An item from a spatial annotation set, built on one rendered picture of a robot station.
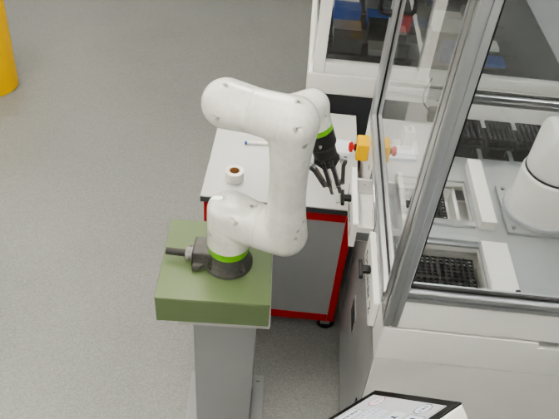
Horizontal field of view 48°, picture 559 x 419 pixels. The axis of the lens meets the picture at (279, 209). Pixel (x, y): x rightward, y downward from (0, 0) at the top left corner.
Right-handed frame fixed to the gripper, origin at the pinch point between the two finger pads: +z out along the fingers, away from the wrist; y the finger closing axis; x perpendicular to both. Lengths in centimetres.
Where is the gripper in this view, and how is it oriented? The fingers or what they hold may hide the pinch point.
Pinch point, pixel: (336, 192)
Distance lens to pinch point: 209.6
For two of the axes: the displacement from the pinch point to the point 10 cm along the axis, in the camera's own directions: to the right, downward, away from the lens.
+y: -9.6, 1.6, 2.3
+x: -0.7, 6.7, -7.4
